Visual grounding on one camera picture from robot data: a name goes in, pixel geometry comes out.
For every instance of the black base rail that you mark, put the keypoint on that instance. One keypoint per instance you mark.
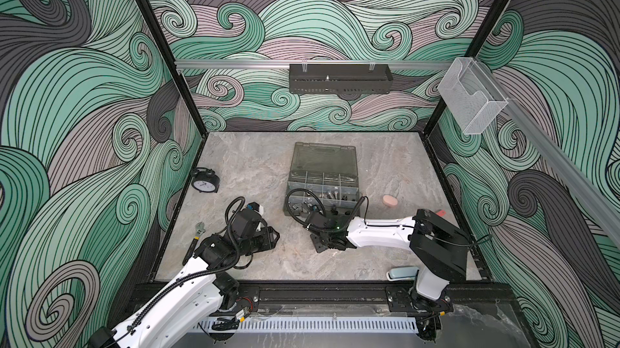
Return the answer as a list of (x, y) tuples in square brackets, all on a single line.
[(264, 296)]

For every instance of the clear acrylic wall holder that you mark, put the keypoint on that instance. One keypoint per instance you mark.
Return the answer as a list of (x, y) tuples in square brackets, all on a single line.
[(472, 94)]

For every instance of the black corner frame post left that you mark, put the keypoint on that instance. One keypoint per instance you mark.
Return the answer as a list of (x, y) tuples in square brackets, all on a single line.
[(154, 27)]

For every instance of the adjustable wrench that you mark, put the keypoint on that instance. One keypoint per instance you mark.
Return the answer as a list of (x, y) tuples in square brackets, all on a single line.
[(199, 230)]

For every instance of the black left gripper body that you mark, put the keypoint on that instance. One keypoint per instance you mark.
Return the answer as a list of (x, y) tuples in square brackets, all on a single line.
[(261, 240)]

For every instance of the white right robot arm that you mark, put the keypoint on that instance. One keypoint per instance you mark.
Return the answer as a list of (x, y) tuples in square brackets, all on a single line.
[(441, 247)]

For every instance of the aluminium rail back wall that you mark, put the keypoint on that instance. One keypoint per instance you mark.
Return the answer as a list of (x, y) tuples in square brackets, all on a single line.
[(285, 64)]

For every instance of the black corner frame post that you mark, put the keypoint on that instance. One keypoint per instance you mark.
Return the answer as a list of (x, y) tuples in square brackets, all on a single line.
[(496, 10), (154, 27)]

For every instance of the smoky clear compartment organizer box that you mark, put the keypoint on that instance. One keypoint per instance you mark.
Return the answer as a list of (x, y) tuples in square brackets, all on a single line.
[(323, 175)]

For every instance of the aluminium rail right wall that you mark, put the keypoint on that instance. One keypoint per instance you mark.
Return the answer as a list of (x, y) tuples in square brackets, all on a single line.
[(568, 138)]

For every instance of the black perforated wall tray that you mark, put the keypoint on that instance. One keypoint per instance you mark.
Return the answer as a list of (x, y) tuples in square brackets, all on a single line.
[(347, 80)]

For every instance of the black alarm clock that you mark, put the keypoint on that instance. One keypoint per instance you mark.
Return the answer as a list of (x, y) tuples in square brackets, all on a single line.
[(205, 180)]

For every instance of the black corner frame post right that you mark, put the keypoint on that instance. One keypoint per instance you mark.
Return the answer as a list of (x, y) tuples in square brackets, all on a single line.
[(496, 10)]

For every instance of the white slotted cable duct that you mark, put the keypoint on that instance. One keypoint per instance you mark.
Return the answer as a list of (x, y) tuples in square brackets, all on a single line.
[(327, 325)]

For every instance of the aluminium rail wall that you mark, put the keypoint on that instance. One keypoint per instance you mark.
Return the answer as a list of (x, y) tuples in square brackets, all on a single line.
[(568, 138), (285, 64)]

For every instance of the pale blue rectangular case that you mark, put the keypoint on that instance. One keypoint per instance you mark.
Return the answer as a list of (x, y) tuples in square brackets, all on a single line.
[(402, 274)]

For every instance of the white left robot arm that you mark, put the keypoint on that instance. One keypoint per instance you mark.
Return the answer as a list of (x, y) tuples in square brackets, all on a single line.
[(202, 287)]

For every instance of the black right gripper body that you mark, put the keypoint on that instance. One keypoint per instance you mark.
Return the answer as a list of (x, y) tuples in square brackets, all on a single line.
[(320, 245)]

